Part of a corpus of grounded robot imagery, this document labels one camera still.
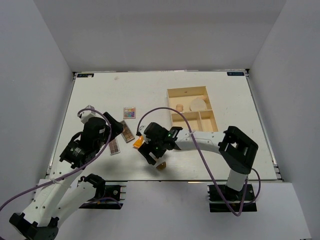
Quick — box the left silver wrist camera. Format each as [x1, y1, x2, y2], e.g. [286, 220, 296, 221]
[77, 105, 96, 124]

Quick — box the brown long eyeshadow palette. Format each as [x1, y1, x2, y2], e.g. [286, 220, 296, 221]
[120, 120, 135, 143]

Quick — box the orange white foundation bottle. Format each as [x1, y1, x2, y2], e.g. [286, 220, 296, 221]
[132, 135, 144, 149]

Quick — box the round white powder puff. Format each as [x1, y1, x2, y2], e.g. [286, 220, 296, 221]
[189, 97, 207, 112]

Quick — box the cream divided organizer box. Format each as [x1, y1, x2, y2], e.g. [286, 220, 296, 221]
[167, 86, 218, 132]

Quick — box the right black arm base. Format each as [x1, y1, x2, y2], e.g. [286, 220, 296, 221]
[207, 184, 258, 213]

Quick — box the beige makeup sponge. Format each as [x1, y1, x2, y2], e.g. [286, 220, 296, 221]
[175, 103, 184, 113]

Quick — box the mauve long eyeshadow palette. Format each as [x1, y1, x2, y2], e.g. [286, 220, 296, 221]
[108, 138, 121, 156]

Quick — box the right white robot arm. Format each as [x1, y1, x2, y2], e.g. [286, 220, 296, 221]
[136, 122, 259, 202]

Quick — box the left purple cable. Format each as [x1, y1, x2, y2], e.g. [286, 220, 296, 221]
[0, 108, 125, 213]

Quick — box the white egg-shaped sponge case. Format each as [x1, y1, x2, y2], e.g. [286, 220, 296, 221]
[155, 161, 167, 171]

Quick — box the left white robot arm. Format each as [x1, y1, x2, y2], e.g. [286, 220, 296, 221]
[9, 109, 123, 240]

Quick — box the colourful square eyeshadow palette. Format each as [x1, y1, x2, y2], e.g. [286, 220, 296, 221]
[123, 107, 137, 120]

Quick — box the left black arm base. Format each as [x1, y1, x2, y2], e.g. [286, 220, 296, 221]
[79, 181, 127, 210]

